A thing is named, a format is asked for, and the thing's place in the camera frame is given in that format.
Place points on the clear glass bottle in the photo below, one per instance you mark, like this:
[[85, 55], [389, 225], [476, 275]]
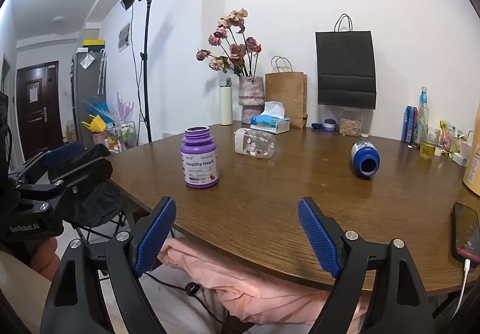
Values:
[[422, 116]]

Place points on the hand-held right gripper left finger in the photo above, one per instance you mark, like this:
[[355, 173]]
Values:
[[156, 238]]

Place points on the clear cereal container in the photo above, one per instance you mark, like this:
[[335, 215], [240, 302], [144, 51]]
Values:
[[350, 126]]

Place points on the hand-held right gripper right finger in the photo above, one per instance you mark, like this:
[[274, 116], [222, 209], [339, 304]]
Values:
[[318, 240]]

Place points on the purple pill bottle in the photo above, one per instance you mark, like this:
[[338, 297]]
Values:
[[200, 165]]

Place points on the yellow bottle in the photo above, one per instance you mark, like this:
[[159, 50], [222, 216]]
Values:
[[474, 165]]

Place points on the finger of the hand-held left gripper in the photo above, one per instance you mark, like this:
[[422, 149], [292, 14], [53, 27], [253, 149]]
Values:
[[88, 176], [32, 165]]

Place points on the black smartphone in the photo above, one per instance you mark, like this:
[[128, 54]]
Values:
[[467, 232]]

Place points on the storage rack with utensils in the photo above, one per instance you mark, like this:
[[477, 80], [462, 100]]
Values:
[[112, 133]]

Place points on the white thermos flask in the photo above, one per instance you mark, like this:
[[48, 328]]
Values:
[[226, 105]]

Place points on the dark brown door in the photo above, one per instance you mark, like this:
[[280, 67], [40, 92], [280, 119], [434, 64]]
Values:
[[37, 113]]

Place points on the blue plastic bottle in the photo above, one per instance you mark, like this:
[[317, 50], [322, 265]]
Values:
[[364, 158]]

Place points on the black folding chair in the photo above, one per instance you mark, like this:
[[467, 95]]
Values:
[[97, 203]]

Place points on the snack packets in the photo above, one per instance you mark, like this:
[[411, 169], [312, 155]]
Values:
[[450, 135]]

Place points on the wall poster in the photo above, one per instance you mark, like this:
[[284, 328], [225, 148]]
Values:
[[125, 36]]

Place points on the brown paper bag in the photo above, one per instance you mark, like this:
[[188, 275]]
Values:
[[287, 98]]

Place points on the blue tissue box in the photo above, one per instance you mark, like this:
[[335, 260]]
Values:
[[268, 124]]

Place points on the black paper bag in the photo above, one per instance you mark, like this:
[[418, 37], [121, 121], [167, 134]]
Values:
[[345, 68]]

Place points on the pink ceramic vase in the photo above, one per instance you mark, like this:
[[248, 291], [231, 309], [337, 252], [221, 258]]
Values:
[[251, 98]]

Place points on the glass of yellow drink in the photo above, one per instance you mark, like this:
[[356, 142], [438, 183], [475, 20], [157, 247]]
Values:
[[427, 148]]

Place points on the clear plastic bottle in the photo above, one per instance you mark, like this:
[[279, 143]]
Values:
[[257, 144]]

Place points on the grey refrigerator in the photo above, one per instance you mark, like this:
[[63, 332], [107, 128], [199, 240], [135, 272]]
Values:
[[84, 94]]

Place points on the dried pink flowers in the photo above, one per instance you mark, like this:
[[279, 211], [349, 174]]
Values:
[[236, 51]]

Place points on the person's left forearm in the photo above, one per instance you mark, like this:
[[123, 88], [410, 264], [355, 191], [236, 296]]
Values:
[[18, 292]]

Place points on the blue drink can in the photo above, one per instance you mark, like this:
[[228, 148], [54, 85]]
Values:
[[408, 126]]

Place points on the yellow box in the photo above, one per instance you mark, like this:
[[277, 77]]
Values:
[[93, 43]]

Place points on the white charger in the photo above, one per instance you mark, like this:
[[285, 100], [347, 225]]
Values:
[[465, 152]]

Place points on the person's left hand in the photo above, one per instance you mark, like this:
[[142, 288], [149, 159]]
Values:
[[43, 259]]

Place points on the pink garment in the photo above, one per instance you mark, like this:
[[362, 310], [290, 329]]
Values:
[[243, 281]]

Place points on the small blue white jar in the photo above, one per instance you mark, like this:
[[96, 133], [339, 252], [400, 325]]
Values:
[[329, 126]]

